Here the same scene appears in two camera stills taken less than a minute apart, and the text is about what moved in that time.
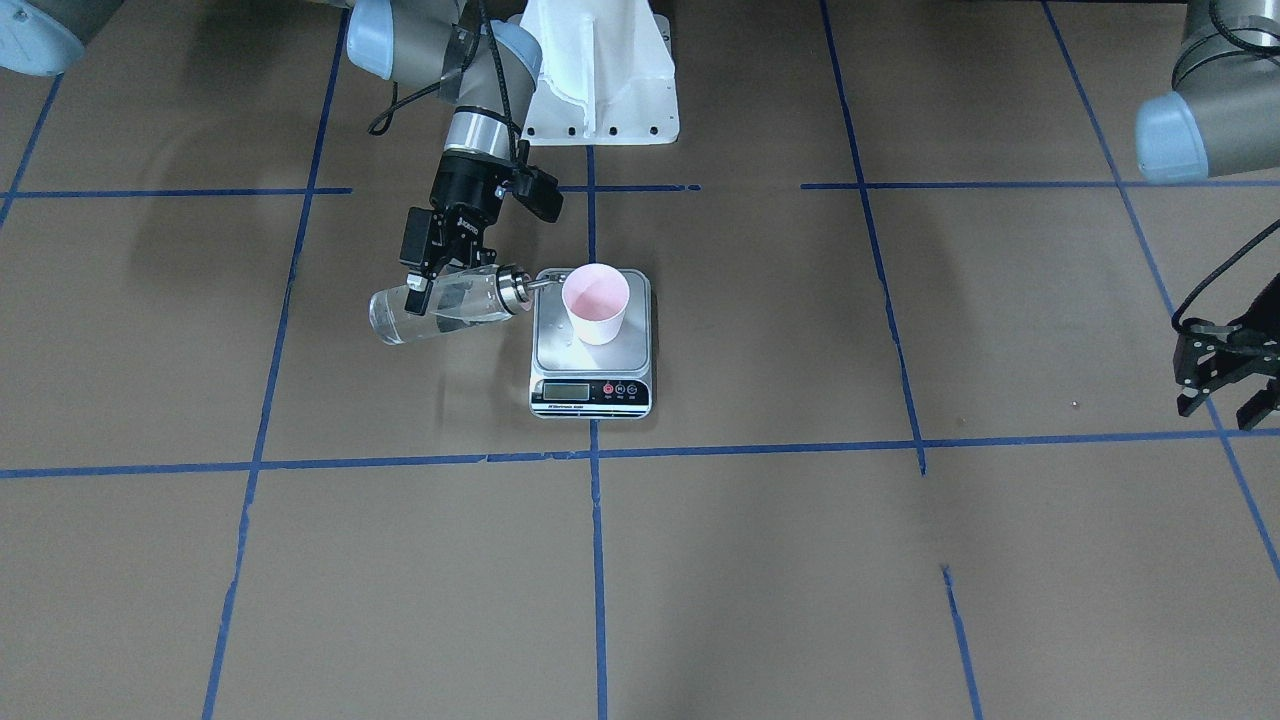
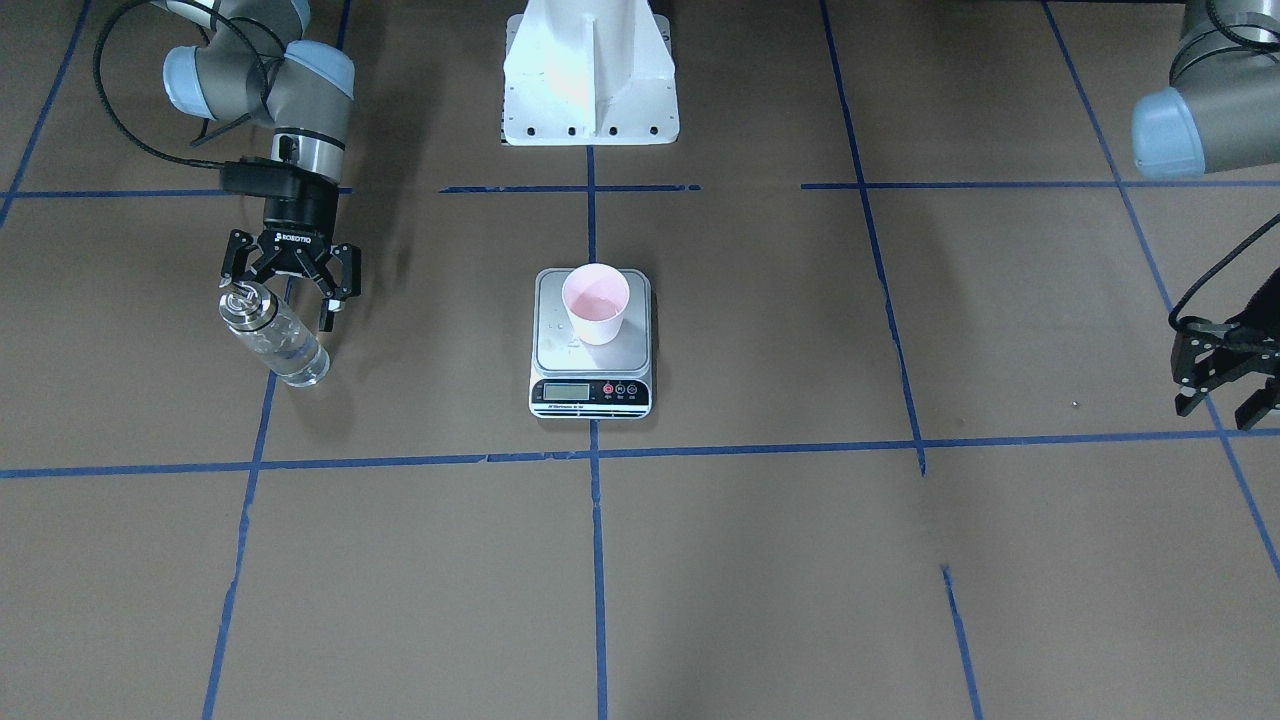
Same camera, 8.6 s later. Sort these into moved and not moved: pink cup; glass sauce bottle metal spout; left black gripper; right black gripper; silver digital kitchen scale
Moved: right black gripper; glass sauce bottle metal spout
Not moved: silver digital kitchen scale; left black gripper; pink cup
